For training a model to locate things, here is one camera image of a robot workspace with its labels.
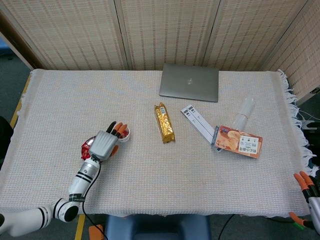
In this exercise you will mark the right robot hand silver orange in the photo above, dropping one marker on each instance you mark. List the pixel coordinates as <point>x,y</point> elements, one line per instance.
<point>315,207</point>

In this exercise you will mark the round metal plate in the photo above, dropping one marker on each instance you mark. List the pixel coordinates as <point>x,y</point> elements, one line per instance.
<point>89,141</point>

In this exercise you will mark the blue grey seat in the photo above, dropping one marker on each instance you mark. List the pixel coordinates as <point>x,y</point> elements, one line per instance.
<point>155,228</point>

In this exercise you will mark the gold foil biscuit pack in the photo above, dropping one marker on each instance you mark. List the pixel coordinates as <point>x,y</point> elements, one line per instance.
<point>164,125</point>

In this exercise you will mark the grey closed laptop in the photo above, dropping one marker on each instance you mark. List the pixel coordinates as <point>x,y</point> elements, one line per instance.
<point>188,83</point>

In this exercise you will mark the woven pale tablecloth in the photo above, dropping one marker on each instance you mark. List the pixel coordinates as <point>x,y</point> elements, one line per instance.
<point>150,180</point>

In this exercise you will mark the orange block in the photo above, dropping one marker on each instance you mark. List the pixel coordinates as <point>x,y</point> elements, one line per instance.
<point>95,233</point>

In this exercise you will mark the long flat white box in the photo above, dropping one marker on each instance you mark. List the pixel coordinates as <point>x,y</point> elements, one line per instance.
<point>196,123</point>
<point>202,120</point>

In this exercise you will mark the orange blue cracker box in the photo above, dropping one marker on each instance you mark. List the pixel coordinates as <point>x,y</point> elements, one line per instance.
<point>237,142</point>

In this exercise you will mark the woven bamboo screen panel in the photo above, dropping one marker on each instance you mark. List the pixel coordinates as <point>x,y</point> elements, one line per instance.
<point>167,32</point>
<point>250,32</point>
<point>305,62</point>
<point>75,32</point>

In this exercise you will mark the blue background object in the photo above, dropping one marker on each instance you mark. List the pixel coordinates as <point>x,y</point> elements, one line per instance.
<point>3,48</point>

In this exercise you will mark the white paper cup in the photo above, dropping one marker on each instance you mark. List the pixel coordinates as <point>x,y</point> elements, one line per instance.
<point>126,139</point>

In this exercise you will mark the black bulky object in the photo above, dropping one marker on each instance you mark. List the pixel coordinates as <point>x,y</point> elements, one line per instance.
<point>5,137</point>

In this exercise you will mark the brown wooden post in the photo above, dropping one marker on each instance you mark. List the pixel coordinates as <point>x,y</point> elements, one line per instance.
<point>20,42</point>

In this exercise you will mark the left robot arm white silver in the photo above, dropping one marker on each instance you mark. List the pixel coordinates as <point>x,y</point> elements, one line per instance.
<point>80,182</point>

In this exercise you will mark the left robot hand silver orange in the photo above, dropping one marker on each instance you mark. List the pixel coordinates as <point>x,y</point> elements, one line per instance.
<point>103,145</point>

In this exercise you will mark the small green object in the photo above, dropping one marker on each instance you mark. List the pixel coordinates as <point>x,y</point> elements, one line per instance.
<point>300,225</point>

